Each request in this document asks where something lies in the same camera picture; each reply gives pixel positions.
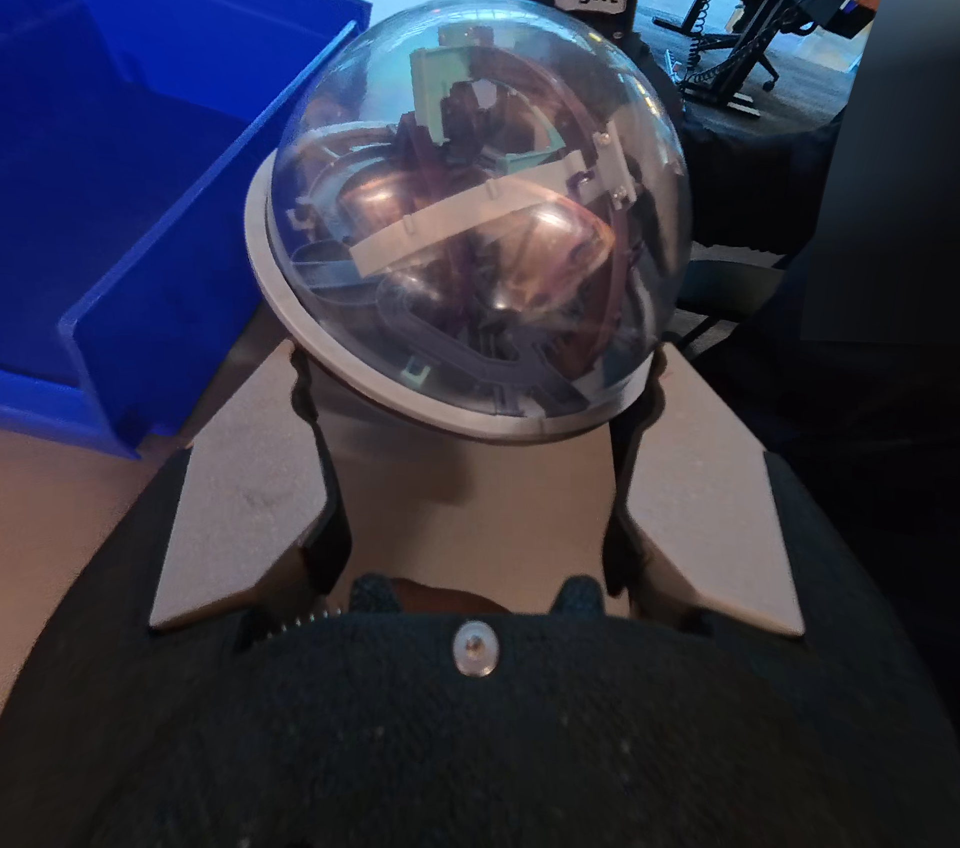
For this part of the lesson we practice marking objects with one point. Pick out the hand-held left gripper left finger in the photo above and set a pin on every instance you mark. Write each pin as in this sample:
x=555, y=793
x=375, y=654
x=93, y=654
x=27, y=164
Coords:
x=240, y=510

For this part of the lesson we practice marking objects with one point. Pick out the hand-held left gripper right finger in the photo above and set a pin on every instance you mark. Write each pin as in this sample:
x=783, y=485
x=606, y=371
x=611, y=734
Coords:
x=705, y=510

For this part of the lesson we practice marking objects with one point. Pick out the clear plastic maze ball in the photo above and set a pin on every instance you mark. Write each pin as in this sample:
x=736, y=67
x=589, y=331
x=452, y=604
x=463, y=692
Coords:
x=465, y=225

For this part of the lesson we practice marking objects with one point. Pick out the person's right forearm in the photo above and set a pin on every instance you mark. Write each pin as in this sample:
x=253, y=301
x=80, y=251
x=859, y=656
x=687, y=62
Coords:
x=750, y=187

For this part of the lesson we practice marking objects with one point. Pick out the person's dark clothing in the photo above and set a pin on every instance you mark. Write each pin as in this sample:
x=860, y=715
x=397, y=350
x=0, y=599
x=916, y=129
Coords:
x=862, y=450

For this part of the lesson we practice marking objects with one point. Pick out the blue plastic bin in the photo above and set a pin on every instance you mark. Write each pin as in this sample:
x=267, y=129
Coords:
x=150, y=187

